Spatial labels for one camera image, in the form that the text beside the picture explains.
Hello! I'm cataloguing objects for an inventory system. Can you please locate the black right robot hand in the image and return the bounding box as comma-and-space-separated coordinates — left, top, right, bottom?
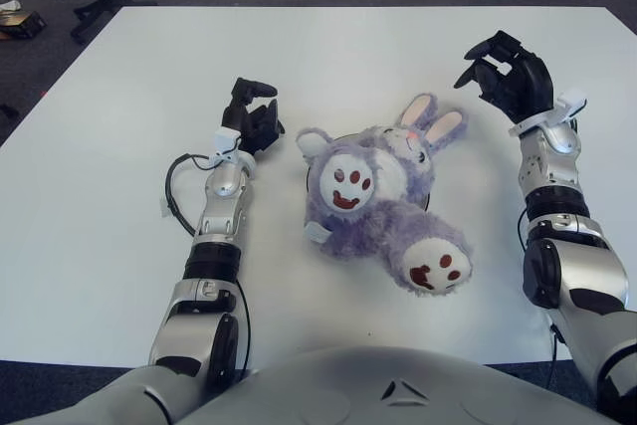
453, 30, 555, 123

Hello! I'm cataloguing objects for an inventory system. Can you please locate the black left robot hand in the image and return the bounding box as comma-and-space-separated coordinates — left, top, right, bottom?
221, 77, 287, 157

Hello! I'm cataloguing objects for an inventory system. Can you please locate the purple plush bunny doll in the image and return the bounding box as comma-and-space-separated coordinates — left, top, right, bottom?
296, 93, 475, 297

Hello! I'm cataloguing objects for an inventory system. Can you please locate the white plate with black rim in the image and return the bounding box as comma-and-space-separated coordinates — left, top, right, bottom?
304, 131, 432, 212

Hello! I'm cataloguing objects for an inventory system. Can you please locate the white left wrist connector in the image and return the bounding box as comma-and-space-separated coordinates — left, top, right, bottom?
214, 129, 243, 162

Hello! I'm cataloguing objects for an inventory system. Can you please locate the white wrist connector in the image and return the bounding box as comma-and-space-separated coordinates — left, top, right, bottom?
555, 90, 587, 120
214, 129, 243, 162

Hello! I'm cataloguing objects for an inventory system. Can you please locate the white right wrist connector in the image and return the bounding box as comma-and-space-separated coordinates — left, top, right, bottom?
555, 90, 587, 120

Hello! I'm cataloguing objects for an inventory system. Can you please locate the brown and black box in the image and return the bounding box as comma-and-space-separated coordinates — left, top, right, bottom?
0, 11, 47, 40

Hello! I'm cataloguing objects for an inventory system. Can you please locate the grey robot torso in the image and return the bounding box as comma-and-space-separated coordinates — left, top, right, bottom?
0, 344, 637, 425

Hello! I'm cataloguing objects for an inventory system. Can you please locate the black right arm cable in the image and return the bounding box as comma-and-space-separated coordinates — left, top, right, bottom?
515, 115, 581, 391

